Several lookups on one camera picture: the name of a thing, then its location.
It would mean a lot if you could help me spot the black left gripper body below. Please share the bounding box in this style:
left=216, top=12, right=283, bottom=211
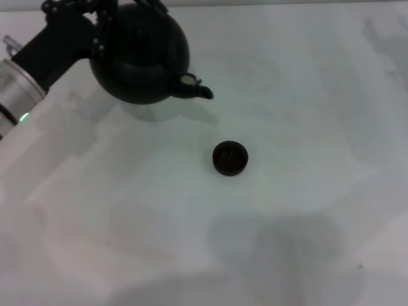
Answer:
left=11, top=13, right=97, bottom=94

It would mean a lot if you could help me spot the small dark teacup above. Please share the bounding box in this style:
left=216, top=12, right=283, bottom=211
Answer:
left=212, top=140, right=249, bottom=177

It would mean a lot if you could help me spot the black round teapot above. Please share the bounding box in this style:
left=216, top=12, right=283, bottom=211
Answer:
left=89, top=0, right=214, bottom=105

